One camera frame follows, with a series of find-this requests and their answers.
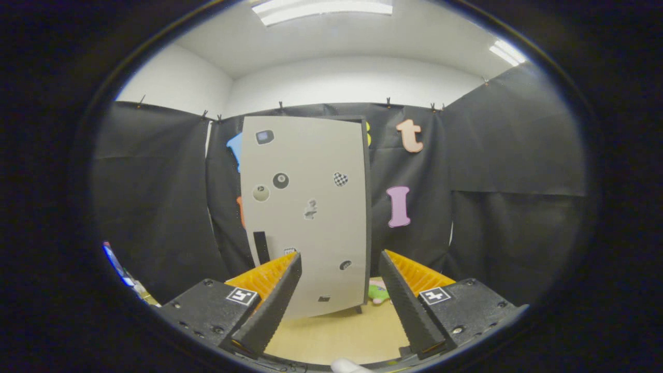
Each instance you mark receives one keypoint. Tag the grey shoe cabinet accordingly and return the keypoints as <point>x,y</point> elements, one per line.
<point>368,207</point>

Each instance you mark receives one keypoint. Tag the blue and white object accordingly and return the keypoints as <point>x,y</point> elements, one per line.
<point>116,264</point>

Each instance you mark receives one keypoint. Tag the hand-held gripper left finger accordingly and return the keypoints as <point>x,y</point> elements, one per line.
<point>274,305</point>

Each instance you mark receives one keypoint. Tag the light grey shoe cabinet door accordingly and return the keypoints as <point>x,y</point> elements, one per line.
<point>311,166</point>

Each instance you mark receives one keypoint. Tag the black backdrop cloth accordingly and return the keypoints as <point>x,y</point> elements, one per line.
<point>155,207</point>

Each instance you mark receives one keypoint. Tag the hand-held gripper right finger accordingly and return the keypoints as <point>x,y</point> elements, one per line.
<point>409,305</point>

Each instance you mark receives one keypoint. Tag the small ceiling light panel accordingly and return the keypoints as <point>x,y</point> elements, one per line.
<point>507,53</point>

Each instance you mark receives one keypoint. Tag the long ceiling light panel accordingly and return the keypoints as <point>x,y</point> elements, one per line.
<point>321,9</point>

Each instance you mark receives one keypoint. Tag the pale yellowish clutter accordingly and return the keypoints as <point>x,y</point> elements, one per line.
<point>142,291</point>

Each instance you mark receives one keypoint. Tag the green pink plush toy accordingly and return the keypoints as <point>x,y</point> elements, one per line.
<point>378,293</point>

